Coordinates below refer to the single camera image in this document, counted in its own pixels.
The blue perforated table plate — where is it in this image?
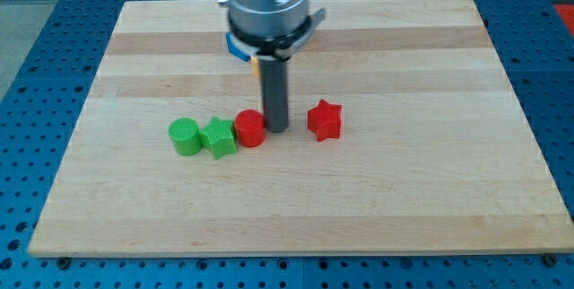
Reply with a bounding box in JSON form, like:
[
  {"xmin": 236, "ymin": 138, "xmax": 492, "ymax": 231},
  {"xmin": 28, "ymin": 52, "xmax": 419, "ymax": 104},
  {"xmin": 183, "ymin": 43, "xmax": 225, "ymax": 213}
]
[{"xmin": 1, "ymin": 0, "xmax": 573, "ymax": 288}]

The green star block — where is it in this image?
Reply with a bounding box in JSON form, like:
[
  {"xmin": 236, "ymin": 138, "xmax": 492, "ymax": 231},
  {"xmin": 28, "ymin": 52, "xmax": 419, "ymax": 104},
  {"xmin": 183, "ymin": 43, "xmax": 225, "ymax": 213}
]
[{"xmin": 199, "ymin": 117, "xmax": 237, "ymax": 160}]

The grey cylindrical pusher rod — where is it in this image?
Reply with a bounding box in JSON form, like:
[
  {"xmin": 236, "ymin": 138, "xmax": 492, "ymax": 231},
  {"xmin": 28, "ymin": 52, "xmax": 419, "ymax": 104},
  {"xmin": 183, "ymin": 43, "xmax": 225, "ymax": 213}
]
[{"xmin": 258, "ymin": 57, "xmax": 289, "ymax": 133}]

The green cylinder block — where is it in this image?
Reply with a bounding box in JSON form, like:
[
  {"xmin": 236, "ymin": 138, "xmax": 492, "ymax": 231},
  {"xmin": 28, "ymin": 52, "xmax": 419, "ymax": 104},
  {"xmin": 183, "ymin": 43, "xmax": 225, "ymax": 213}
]
[{"xmin": 168, "ymin": 118, "xmax": 203, "ymax": 156}]

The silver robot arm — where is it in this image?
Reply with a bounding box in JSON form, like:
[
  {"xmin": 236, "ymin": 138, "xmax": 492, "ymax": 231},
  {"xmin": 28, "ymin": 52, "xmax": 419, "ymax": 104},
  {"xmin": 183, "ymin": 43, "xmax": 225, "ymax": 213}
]
[{"xmin": 217, "ymin": 0, "xmax": 326, "ymax": 61}]

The red cylinder block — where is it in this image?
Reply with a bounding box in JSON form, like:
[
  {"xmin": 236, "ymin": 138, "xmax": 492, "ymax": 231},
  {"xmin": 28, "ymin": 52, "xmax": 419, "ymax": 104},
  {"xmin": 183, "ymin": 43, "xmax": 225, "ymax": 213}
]
[{"xmin": 234, "ymin": 109, "xmax": 265, "ymax": 147}]

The wooden board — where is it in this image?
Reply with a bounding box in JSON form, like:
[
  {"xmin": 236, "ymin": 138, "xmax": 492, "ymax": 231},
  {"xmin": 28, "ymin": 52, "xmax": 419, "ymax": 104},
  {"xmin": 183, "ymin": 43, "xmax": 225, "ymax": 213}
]
[{"xmin": 29, "ymin": 0, "xmax": 573, "ymax": 258}]

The red star block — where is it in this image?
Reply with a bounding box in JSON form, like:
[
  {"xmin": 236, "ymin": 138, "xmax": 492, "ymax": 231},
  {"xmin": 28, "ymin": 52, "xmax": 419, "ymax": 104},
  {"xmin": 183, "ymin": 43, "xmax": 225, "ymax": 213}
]
[{"xmin": 307, "ymin": 100, "xmax": 343, "ymax": 142}]

